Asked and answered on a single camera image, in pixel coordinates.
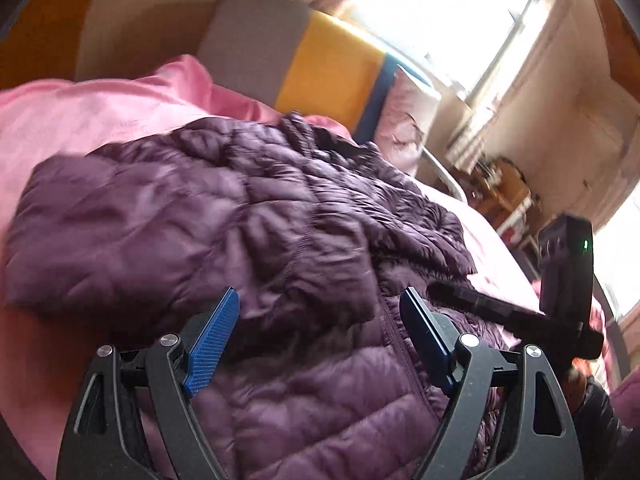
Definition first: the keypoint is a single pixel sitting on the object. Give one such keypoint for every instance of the right pink curtain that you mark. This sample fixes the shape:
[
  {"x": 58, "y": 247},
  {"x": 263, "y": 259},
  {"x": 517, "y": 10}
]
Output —
[{"x": 505, "y": 79}]

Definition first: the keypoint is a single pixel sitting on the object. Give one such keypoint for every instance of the grey yellow blue headboard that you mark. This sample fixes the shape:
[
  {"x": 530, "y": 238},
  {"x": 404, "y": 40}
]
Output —
[{"x": 290, "y": 57}]

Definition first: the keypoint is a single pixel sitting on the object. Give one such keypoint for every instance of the person's right hand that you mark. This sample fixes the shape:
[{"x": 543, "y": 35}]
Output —
[{"x": 574, "y": 385}]

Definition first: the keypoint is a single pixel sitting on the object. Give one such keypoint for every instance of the bright window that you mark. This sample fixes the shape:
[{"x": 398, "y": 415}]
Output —
[{"x": 459, "y": 42}]

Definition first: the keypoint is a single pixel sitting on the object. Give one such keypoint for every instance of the pink bed cover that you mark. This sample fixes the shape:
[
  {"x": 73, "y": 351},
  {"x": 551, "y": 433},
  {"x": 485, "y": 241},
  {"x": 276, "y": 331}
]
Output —
[{"x": 40, "y": 361}]

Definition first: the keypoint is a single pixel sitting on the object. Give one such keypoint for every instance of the purple quilted down jacket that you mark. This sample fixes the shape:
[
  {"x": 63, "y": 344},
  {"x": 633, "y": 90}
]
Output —
[{"x": 318, "y": 236}]

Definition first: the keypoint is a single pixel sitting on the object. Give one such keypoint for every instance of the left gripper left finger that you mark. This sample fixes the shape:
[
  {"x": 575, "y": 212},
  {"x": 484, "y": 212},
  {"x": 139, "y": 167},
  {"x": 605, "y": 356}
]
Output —
[{"x": 104, "y": 436}]

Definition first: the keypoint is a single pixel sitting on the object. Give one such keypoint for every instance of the wooden desk with clutter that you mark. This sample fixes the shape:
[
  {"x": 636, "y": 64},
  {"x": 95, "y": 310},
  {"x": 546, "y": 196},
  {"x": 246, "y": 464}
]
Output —
[{"x": 501, "y": 194}]

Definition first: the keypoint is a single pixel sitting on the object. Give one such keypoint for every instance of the white deer print pillow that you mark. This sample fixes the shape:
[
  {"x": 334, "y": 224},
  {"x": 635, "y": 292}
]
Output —
[{"x": 407, "y": 115}]

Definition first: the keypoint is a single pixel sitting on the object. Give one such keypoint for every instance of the grey curved bed rail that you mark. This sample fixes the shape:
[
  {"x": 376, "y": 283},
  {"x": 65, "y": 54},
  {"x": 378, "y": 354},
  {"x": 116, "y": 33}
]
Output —
[{"x": 452, "y": 185}]

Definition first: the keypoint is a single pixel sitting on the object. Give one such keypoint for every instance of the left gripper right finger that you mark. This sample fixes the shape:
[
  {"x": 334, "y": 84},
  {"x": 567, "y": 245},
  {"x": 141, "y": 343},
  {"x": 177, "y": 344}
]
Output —
[{"x": 535, "y": 438}]

